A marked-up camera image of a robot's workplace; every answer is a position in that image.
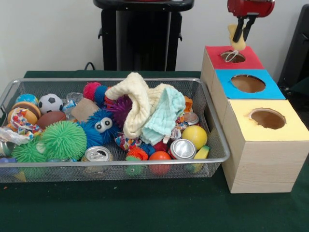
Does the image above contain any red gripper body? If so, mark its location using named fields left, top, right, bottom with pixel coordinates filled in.
left=227, top=0, right=276, bottom=18

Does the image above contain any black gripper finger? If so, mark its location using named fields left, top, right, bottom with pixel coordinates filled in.
left=243, top=16, right=258, bottom=42
left=232, top=17, right=247, bottom=44

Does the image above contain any pale yellow plush toy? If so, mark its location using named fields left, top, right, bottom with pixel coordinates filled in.
left=223, top=24, right=247, bottom=63

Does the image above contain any mint green cloth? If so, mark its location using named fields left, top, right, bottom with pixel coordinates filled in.
left=141, top=87, right=186, bottom=145

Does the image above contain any cream waffle cloth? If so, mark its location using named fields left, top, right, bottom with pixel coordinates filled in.
left=105, top=72, right=174, bottom=139

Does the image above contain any purple spiky toy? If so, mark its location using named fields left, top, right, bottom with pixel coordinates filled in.
left=106, top=95, right=133, bottom=129

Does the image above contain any wooden box with three holes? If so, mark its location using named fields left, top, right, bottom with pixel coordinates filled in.
left=200, top=46, right=309, bottom=194

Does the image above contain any black floor stand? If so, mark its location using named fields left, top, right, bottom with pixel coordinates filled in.
left=279, top=4, right=309, bottom=97

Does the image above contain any yellow ball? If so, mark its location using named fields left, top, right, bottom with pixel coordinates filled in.
left=183, top=125, right=208, bottom=150

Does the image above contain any crushed silver can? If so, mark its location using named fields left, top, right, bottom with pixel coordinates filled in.
left=169, top=139, right=197, bottom=160

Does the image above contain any blue furry googly-eyed toy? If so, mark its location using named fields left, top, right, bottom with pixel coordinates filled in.
left=80, top=109, right=121, bottom=148

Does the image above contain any green cloth table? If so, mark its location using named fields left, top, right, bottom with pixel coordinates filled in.
left=0, top=70, right=309, bottom=232

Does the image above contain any small soccer ball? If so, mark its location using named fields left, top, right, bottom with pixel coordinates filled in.
left=38, top=94, right=64, bottom=115

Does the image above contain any large green spiky ball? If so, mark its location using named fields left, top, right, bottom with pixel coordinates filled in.
left=41, top=121, right=87, bottom=160

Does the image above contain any brown toy football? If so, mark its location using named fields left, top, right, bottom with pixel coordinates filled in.
left=36, top=111, right=68, bottom=129

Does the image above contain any green spiky googly-eyed toy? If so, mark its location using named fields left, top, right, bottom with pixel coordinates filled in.
left=12, top=138, right=46, bottom=163

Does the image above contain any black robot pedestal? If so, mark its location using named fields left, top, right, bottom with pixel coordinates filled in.
left=93, top=0, right=196, bottom=72

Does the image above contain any wire mesh bin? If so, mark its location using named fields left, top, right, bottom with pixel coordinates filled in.
left=0, top=77, right=231, bottom=182

